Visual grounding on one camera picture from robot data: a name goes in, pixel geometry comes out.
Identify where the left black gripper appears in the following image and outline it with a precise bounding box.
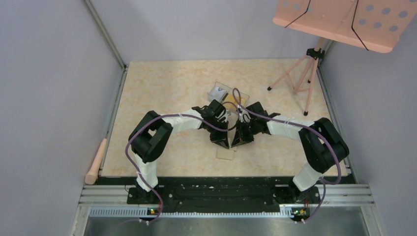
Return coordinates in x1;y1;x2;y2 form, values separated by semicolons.
206;118;229;149

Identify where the clear plastic card box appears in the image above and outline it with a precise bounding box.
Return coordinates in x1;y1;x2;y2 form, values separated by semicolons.
207;82;240;112

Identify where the wooden mallet handle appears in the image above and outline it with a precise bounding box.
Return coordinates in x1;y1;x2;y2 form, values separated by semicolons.
85;138;107;185

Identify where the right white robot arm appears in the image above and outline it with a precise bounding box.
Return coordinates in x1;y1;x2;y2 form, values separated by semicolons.
231;102;350;203

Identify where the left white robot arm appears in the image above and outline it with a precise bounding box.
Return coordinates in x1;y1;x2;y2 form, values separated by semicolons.
125;100;230;204

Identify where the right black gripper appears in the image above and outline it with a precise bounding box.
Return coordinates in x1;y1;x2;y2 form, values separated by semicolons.
232;119;259;147

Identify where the grey credit card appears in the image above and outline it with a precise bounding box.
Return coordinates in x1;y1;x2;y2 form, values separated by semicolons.
208;87;228;102

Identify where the yellow card stack in box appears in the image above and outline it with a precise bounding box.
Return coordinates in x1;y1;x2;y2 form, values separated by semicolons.
224;93;239;109

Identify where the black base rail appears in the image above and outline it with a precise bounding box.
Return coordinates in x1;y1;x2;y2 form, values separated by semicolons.
127;177;320;213

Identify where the pink music stand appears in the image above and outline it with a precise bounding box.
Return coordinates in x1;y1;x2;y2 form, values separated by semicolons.
268;0;417;116

